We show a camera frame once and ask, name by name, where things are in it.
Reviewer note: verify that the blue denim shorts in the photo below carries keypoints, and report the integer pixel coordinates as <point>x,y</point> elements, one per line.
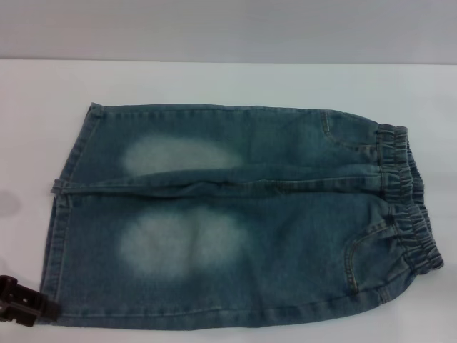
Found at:
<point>278,250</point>

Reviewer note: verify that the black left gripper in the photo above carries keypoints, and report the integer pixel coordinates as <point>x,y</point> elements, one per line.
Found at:
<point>6,287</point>

